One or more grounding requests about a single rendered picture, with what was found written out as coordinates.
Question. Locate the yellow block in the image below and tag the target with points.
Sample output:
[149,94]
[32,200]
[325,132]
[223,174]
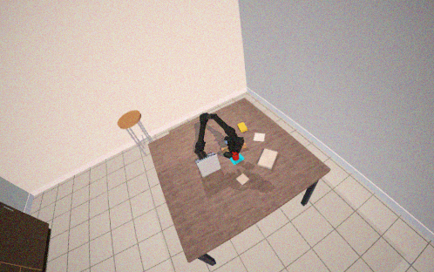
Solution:
[242,127]

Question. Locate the orange flat bar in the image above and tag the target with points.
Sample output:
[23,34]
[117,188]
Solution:
[224,149]

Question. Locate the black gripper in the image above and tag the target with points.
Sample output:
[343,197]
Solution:
[229,154]

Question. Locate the white flat tile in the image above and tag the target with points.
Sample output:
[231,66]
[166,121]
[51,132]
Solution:
[259,137]

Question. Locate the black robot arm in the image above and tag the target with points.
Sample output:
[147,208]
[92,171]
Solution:
[232,138]

